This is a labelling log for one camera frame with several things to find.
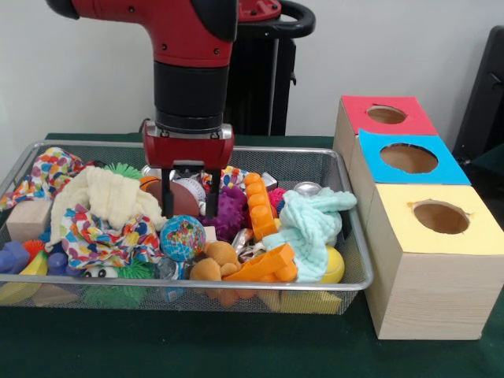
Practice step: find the cream muslin cloth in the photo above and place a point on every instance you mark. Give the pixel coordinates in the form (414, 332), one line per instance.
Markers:
(106, 193)

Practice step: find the blue globe ball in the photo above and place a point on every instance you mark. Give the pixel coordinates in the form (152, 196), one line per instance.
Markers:
(183, 238)

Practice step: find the shallow metal mesh bin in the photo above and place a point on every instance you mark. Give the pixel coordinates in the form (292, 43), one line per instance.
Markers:
(275, 155)

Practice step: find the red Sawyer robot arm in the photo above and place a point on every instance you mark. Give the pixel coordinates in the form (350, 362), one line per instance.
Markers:
(189, 31)

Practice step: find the colourful spotted cloth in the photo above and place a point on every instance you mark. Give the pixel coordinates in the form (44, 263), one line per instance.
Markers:
(47, 169)
(98, 240)

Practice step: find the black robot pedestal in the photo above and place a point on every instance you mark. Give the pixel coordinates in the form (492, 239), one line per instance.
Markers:
(256, 78)

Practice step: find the mint green cloth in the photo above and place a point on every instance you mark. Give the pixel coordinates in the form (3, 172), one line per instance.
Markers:
(311, 224)

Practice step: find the black chair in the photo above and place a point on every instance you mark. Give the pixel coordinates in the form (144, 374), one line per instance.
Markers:
(484, 98)

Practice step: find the green spiky ball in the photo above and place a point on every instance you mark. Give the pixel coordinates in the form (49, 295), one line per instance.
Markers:
(122, 171)

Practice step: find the wooden box with three holes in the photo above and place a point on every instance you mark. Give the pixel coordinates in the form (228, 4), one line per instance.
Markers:
(433, 283)

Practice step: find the purple spiky ball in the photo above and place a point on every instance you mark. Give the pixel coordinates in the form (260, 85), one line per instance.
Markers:
(230, 214)

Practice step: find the long orange toy brick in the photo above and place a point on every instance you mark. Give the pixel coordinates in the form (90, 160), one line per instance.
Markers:
(260, 208)

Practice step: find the brown toy football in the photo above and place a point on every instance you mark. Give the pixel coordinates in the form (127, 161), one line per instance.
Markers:
(185, 201)

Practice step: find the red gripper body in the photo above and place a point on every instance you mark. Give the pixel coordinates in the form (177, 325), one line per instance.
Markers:
(185, 151)

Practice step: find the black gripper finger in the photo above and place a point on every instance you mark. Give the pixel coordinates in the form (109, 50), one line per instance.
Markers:
(212, 201)
(167, 197)

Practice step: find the yellow ball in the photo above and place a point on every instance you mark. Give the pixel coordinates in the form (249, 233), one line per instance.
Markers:
(334, 267)

